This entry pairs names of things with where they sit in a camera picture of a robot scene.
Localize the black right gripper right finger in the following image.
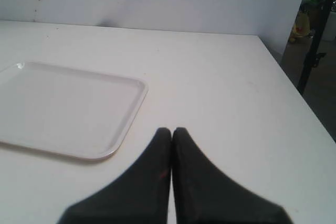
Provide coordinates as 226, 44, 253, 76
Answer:
172, 127, 292, 223

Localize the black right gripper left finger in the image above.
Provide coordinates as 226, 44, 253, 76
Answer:
59, 127, 171, 223

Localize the white rectangular plastic tray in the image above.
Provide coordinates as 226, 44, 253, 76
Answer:
1, 61, 149, 161

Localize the yellow toy in background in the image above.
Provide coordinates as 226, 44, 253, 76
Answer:
288, 10, 310, 44

